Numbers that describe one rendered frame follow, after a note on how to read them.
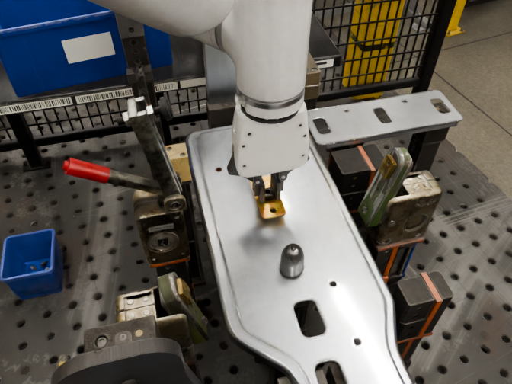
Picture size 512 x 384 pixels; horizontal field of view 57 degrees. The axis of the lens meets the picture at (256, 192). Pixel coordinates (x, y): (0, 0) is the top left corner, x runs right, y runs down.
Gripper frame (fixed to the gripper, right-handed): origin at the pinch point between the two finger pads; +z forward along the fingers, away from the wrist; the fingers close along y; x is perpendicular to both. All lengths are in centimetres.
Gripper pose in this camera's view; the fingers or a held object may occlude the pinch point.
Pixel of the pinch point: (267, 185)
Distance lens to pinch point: 70.6
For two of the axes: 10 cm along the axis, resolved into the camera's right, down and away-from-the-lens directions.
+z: 0.0, 6.8, 7.4
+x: -2.5, -7.1, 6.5
